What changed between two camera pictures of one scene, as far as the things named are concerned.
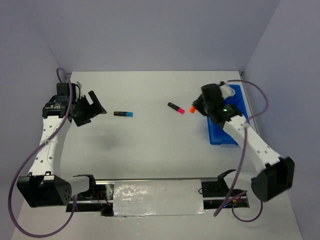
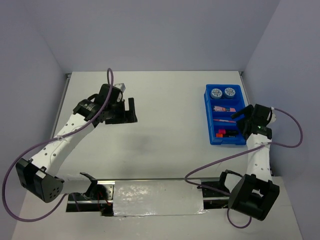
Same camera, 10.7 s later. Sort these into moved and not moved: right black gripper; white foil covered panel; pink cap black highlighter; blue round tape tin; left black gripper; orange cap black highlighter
Moved: left black gripper; orange cap black highlighter; right black gripper; pink cap black highlighter
Not moved: blue round tape tin; white foil covered panel
